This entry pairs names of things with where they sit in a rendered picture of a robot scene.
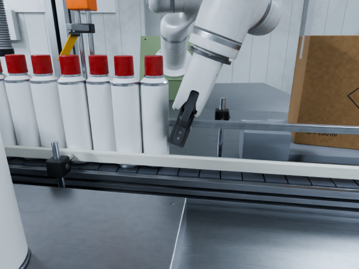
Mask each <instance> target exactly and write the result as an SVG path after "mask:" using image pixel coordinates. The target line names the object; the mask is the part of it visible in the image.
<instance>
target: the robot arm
mask: <svg viewBox="0 0 359 269"><path fill-rule="evenodd" d="M146 5H147V7H148V8H149V9H150V10H151V11H152V12H154V13H157V14H166V15H165V16H164V17H163V18H162V20H161V24H160V36H161V50H159V51H158V52H157V53H156V55H161V56H163V75H164V76H167V77H181V76H184V77H183V79H182V82H181V85H180V87H179V90H178V93H177V96H176V98H175V101H174V103H173V106H172V108H173V110H175V109H179V108H180V107H181V110H180V112H179V115H178V118H177V121H175V123H174V126H173V128H172V131H171V133H170V136H169V139H168V142H169V143H171V144H173V145H176V146H179V147H181V148H183V147H184V145H185V143H186V140H187V138H188V135H189V133H190V130H191V128H192V127H191V124H192V122H193V119H194V117H195V118H197V117H199V115H200V113H201V112H202V110H203V108H204V106H205V104H206V102H207V100H208V98H209V96H210V93H211V91H212V89H213V87H214V84H215V82H216V80H217V77H218V75H219V73H220V70H221V68H222V65H223V64H227V65H231V63H232V62H231V61H230V60H229V58H231V59H236V58H237V55H238V53H239V51H240V48H241V45H242V44H243V41H244V39H245V37H246V34H247V33H248V34H250V35H254V36H263V35H266V34H268V33H270V32H272V31H273V30H274V29H275V28H276V27H277V25H278V24H279V21H280V19H281V16H282V9H283V1H282V0H146ZM194 21H195V23H194V27H193V29H192V32H191V35H190V38H189V42H190V43H192V44H194V46H189V50H191V51H193V52H194V53H193V55H191V54H190V52H189V51H188V50H187V48H188V36H189V27H190V25H191V24H192V23H193V22H194Z"/></svg>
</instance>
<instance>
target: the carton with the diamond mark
mask: <svg viewBox="0 0 359 269"><path fill-rule="evenodd" d="M287 119H288V123H301V124H327V125H352V126H359V35H305V36H299V41H298V49H297V53H296V61H295V69H294V76H293V83H292V91H291V98H290V106H289V110H288V118H287ZM291 133H292V137H293V141H294V143H295V144H305V145H316V146H326V147H337V148H348V149H358V150H359V135H356V134H333V133H310V132H291Z"/></svg>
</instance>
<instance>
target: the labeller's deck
mask: <svg viewBox="0 0 359 269"><path fill-rule="evenodd" d="M13 187H14V192H15V196H16V199H17V204H18V208H19V212H20V217H21V221H22V225H23V228H24V233H25V237H26V241H27V244H28V246H29V251H30V255H29V260H28V262H27V264H26V266H25V267H24V269H178V265H179V262H180V256H181V251H182V245H183V239H184V234H185V228H186V209H187V199H186V198H185V197H173V196H161V195H147V194H135V193H121V192H109V191H96V190H88V189H76V188H62V187H50V186H37V185H24V184H13Z"/></svg>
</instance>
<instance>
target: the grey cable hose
mask: <svg viewBox="0 0 359 269"><path fill-rule="evenodd" d="M3 4H4V3H3V0H0V57H4V56H5V55H6V54H15V52H14V48H13V47H12V46H13V45H11V44H12V43H11V40H10V39H11V38H10V36H9V35H10V34H9V29H8V28H9V27H8V24H7V23H8V22H7V20H6V19H7V17H6V15H5V14H6V13H5V8H4V5H3Z"/></svg>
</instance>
